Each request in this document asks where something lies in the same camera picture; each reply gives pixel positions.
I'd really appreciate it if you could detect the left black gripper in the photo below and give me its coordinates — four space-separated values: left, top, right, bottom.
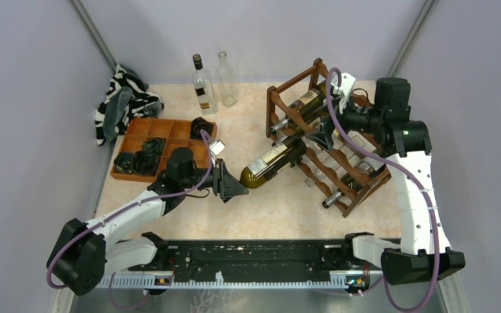
181 158 249 198

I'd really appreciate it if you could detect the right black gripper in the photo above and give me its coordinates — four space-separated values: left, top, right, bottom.
305 90 384 150

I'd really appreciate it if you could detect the dark wine bottle black cap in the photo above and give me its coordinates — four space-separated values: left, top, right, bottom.
239 135 307 189

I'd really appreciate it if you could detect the dark green wine bottle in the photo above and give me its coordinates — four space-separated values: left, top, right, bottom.
268 80 326 134

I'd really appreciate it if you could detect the brown wooden wine rack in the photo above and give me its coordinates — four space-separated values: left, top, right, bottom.
266 58 391 218

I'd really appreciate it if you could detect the slim clear glass bottle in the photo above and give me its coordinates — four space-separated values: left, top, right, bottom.
304 171 322 187

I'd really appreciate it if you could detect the olive wine bottle grey cap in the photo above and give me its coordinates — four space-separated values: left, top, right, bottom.
322 156 386 209

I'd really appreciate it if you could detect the clear square spirit bottle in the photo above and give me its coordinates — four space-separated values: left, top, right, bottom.
192 53 217 115

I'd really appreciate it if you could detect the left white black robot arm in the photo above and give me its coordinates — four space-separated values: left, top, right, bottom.
46 147 249 295

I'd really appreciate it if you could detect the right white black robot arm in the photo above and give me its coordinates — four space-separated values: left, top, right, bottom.
313 73 466 286

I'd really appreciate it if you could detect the black rolled sock top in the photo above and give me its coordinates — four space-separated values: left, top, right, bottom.
190 117 214 140

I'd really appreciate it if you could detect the dark rolled sock middle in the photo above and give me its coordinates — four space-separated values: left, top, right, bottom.
142 138 166 157

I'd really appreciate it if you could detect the dark rolled sock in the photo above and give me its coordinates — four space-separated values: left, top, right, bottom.
132 151 160 176
142 138 166 157

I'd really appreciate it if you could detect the dark rolled sock front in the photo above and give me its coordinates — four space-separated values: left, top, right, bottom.
132 151 160 176

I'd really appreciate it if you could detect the orange wooden compartment tray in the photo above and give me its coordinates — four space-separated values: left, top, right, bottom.
110 117 218 183

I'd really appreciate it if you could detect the teal rolled sock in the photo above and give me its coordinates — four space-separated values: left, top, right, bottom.
113 151 134 175

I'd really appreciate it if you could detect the zebra striped cloth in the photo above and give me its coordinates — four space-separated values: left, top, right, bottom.
94 64 164 146

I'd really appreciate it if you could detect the grey blue cloth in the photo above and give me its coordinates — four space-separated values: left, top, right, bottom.
102 87 132 143

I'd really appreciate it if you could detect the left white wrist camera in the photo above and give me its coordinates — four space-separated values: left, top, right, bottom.
209 140 226 156

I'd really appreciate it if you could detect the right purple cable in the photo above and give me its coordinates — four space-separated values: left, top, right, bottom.
325 67 442 312

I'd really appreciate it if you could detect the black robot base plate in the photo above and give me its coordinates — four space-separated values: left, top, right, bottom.
130 239 380 288

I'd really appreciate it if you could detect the grey cable comb strip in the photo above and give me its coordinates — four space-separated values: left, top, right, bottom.
99 272 351 290

